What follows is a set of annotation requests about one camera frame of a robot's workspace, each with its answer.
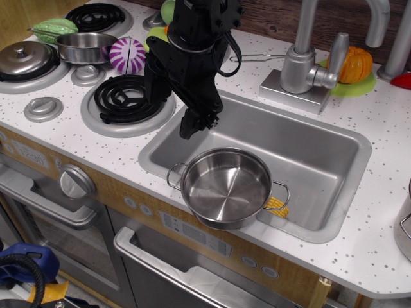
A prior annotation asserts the steel two-handled pan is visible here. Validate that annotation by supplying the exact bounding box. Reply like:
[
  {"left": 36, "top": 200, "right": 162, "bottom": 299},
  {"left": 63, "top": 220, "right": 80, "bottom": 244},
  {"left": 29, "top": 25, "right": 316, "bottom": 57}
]
[{"left": 166, "top": 147, "right": 290, "bottom": 230}]

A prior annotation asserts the purple white striped toy vegetable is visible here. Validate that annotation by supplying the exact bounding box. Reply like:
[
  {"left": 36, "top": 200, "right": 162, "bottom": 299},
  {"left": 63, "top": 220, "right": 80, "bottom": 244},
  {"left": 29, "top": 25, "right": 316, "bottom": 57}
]
[{"left": 109, "top": 37, "right": 146, "bottom": 74}]

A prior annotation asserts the steel pot at right edge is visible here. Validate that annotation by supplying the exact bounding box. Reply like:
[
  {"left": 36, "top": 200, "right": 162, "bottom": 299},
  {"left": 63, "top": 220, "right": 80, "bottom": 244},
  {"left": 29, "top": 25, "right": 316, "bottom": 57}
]
[{"left": 394, "top": 183, "right": 411, "bottom": 261}]

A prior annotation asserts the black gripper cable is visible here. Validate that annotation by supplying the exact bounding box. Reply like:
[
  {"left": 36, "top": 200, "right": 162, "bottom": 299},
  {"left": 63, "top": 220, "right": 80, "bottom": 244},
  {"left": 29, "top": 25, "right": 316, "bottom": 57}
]
[{"left": 215, "top": 30, "right": 243, "bottom": 78}]

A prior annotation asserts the steel pot lid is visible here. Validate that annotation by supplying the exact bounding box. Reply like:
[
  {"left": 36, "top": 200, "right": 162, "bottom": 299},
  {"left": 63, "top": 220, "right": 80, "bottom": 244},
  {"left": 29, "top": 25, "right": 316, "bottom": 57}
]
[{"left": 1, "top": 41, "right": 53, "bottom": 76}]

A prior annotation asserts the grey stove knob front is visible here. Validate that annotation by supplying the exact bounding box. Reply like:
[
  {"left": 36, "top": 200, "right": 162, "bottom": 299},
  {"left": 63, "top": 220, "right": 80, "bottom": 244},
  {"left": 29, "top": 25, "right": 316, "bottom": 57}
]
[{"left": 24, "top": 97, "right": 64, "bottom": 123}]

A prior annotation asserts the grey stove knob middle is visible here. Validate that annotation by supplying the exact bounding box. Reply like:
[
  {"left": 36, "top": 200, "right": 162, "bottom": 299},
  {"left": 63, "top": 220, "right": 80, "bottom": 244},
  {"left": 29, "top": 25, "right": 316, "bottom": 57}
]
[{"left": 71, "top": 64, "right": 106, "bottom": 87}]

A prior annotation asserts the small steel saucepan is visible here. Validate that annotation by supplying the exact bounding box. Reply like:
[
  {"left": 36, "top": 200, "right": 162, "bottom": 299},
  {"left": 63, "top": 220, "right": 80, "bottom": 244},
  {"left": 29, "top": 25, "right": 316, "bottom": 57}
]
[{"left": 28, "top": 28, "right": 118, "bottom": 65}]

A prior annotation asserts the light green plate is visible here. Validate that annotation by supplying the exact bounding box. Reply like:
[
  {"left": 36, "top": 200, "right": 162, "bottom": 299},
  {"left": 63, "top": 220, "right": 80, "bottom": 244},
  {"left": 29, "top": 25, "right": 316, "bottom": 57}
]
[{"left": 330, "top": 72, "right": 377, "bottom": 98}]

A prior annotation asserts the blue tool on floor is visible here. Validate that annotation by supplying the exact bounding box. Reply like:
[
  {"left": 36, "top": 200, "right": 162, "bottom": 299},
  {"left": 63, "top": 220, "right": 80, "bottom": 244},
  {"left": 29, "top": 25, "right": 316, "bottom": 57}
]
[{"left": 1, "top": 243, "right": 60, "bottom": 284}]

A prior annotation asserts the silver toy faucet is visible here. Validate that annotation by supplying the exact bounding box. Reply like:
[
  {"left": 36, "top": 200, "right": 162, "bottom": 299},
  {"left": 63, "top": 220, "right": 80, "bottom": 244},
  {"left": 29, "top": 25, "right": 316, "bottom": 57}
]
[{"left": 258, "top": 0, "right": 391, "bottom": 116}]

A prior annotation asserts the green toy apple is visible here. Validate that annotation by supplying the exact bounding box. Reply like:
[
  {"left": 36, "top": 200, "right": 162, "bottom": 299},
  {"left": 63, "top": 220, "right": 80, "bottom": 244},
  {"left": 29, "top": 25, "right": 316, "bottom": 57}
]
[{"left": 160, "top": 0, "right": 175, "bottom": 25}]

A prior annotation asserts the silver oven door handle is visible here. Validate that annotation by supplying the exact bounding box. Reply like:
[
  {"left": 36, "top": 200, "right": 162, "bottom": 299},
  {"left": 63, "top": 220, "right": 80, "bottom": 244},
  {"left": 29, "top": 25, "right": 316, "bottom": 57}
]
[{"left": 1, "top": 164, "right": 98, "bottom": 230}]

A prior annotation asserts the yellow toy corn piece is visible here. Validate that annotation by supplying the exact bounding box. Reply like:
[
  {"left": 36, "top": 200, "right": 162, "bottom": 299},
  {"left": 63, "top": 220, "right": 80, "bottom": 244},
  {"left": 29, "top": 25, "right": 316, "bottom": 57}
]
[{"left": 264, "top": 197, "right": 289, "bottom": 218}]

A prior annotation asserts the orange toy pumpkin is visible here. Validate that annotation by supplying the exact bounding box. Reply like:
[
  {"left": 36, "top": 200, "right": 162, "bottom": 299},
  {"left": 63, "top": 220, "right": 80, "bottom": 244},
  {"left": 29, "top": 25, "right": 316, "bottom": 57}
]
[{"left": 338, "top": 46, "right": 373, "bottom": 85}]

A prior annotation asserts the green toy cutting board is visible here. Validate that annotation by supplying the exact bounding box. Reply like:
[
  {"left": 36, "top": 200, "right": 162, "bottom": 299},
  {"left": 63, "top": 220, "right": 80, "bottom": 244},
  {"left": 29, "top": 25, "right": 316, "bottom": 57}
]
[{"left": 143, "top": 25, "right": 169, "bottom": 53}]

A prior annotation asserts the black burner coil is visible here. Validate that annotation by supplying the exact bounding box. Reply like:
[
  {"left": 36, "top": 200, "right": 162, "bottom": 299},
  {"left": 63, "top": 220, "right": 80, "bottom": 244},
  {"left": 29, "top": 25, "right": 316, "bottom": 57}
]
[
  {"left": 92, "top": 75, "right": 166, "bottom": 124},
  {"left": 66, "top": 3, "right": 126, "bottom": 32}
]

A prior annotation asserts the wire utensil handle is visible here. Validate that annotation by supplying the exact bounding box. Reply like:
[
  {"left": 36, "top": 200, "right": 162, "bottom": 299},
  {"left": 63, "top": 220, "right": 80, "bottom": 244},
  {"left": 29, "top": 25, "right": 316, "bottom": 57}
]
[{"left": 229, "top": 54, "right": 285, "bottom": 63}]

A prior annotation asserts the grey toy sink basin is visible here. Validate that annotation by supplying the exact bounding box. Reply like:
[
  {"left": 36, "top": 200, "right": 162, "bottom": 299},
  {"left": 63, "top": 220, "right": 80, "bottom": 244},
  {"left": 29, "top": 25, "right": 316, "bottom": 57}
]
[{"left": 138, "top": 91, "right": 372, "bottom": 243}]

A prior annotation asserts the yellow cloth on floor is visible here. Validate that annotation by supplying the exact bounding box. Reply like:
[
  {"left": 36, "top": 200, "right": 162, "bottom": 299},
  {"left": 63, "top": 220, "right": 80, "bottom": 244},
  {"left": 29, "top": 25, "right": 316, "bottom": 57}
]
[{"left": 42, "top": 281, "right": 69, "bottom": 304}]

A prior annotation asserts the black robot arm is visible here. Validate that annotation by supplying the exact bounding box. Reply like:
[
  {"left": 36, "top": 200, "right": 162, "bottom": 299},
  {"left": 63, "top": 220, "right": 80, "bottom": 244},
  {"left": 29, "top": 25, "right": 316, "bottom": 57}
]
[{"left": 144, "top": 1, "right": 244, "bottom": 139}]

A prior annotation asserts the black hose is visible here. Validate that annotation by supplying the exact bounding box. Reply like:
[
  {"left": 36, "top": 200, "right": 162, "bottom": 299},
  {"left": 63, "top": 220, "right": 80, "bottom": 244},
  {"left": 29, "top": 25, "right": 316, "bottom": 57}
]
[{"left": 0, "top": 253, "right": 46, "bottom": 308}]

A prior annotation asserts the silver oven dial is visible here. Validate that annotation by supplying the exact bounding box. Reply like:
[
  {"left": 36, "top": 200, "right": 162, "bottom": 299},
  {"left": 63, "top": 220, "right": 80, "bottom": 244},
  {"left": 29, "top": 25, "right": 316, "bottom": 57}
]
[{"left": 58, "top": 164, "right": 96, "bottom": 199}]

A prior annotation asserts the red toy pepper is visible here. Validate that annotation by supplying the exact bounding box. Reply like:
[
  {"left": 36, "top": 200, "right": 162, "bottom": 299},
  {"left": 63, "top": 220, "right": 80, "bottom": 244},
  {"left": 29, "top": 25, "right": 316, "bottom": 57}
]
[{"left": 390, "top": 73, "right": 411, "bottom": 90}]

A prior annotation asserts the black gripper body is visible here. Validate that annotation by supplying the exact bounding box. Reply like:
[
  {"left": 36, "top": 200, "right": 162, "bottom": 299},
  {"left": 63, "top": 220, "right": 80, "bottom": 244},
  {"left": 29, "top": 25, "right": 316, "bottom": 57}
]
[{"left": 144, "top": 32, "right": 230, "bottom": 112}]

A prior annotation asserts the silver dishwasher door handle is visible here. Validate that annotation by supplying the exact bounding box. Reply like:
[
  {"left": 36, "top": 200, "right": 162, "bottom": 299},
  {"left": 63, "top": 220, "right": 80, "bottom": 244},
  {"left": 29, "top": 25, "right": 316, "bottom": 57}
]
[{"left": 114, "top": 227, "right": 292, "bottom": 308}]

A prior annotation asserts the green toy leafy vegetable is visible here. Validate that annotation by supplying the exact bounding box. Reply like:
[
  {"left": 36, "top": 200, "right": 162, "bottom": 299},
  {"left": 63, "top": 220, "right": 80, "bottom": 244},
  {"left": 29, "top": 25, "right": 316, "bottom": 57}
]
[{"left": 31, "top": 18, "right": 78, "bottom": 44}]

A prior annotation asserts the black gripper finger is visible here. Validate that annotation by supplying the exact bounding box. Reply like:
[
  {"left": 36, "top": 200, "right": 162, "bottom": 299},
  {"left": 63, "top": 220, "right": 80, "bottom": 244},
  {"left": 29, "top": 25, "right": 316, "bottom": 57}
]
[
  {"left": 179, "top": 108, "right": 202, "bottom": 139},
  {"left": 200, "top": 107, "right": 222, "bottom": 130}
]

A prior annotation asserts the grey vertical post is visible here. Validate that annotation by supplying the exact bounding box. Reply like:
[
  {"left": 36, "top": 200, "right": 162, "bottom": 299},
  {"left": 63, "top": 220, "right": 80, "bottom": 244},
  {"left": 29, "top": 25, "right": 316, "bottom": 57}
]
[{"left": 377, "top": 1, "right": 410, "bottom": 82}]

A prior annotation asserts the black front right burner coil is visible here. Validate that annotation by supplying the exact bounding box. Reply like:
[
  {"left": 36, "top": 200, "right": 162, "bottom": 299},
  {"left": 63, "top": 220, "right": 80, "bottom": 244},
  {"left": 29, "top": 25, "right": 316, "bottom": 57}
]
[{"left": 92, "top": 75, "right": 166, "bottom": 124}]

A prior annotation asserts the black rear left burner coil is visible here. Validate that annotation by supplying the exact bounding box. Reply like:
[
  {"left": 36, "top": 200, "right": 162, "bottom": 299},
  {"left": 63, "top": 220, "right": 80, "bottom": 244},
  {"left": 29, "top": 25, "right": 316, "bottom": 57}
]
[{"left": 66, "top": 3, "right": 126, "bottom": 32}]

